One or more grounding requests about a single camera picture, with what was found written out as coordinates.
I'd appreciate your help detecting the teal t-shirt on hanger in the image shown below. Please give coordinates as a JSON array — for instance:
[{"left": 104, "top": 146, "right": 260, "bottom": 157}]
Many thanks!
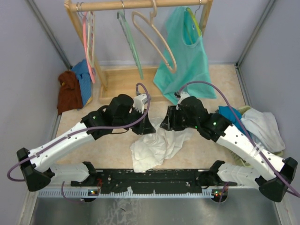
[{"left": 153, "top": 6, "right": 211, "bottom": 105}]

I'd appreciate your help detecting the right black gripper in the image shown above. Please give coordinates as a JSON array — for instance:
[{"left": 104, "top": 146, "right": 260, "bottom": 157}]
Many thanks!
[{"left": 160, "top": 105, "right": 198, "bottom": 131}]

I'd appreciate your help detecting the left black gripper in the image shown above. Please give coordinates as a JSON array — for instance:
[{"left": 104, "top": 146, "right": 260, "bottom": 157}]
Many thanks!
[{"left": 114, "top": 107, "right": 156, "bottom": 135}]

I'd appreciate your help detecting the green plastic hanger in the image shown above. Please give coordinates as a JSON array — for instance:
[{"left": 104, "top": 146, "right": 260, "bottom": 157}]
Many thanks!
[{"left": 117, "top": 0, "right": 143, "bottom": 79}]

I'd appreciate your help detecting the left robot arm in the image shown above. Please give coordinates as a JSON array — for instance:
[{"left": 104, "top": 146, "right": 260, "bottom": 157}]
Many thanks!
[{"left": 17, "top": 94, "right": 156, "bottom": 192}]

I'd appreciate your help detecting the white cloth in basket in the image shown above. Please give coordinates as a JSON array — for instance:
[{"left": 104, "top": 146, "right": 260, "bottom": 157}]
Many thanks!
[{"left": 241, "top": 108, "right": 285, "bottom": 153}]

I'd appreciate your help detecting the purple cable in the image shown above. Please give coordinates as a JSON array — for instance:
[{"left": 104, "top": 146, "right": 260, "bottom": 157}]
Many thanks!
[
  {"left": 175, "top": 81, "right": 300, "bottom": 203},
  {"left": 7, "top": 82, "right": 151, "bottom": 204}
]

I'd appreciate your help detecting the pink plastic hanger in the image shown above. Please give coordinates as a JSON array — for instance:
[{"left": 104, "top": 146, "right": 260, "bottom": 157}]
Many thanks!
[{"left": 82, "top": 11, "right": 96, "bottom": 83}]

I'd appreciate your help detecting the cream plastic hanger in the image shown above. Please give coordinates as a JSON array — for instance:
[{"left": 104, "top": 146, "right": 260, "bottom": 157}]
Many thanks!
[{"left": 87, "top": 11, "right": 95, "bottom": 68}]

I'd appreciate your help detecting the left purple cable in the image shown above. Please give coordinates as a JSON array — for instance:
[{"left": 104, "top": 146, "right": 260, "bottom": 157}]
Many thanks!
[{"left": 7, "top": 82, "right": 151, "bottom": 204}]

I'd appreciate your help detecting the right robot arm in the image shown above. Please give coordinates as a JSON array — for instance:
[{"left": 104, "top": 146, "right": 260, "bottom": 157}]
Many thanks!
[{"left": 160, "top": 94, "right": 298, "bottom": 202}]

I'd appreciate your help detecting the brown cloth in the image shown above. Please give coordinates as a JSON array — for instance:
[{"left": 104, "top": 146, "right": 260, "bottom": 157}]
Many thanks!
[{"left": 57, "top": 71, "right": 83, "bottom": 115}]

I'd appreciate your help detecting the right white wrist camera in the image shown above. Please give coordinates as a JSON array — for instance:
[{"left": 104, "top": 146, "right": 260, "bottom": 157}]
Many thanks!
[{"left": 175, "top": 91, "right": 190, "bottom": 110}]

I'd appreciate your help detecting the blue cloth by rack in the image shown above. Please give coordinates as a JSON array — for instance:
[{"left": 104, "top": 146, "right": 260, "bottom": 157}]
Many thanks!
[{"left": 71, "top": 60, "right": 92, "bottom": 106}]

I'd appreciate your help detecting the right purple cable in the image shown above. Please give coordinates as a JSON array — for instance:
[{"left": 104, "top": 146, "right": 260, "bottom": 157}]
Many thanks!
[{"left": 175, "top": 81, "right": 300, "bottom": 203}]

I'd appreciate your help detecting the beige wooden hanger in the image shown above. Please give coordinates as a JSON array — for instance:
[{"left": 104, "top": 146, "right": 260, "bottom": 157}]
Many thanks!
[{"left": 131, "top": 0, "right": 178, "bottom": 75}]

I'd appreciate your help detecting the white t-shirt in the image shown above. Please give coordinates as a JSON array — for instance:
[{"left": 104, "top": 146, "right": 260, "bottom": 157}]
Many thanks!
[{"left": 130, "top": 118, "right": 193, "bottom": 173}]

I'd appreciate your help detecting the blue cloth in basket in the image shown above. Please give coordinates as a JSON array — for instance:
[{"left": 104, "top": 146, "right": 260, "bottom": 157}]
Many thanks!
[{"left": 218, "top": 106, "right": 251, "bottom": 137}]

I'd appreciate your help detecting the yellow-green hanger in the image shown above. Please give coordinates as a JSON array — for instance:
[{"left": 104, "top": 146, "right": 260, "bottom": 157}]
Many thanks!
[{"left": 186, "top": 7, "right": 202, "bottom": 37}]

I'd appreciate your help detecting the wooden clothes rack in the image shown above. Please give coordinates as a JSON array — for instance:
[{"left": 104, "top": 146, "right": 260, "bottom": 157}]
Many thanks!
[{"left": 64, "top": 0, "right": 213, "bottom": 104}]

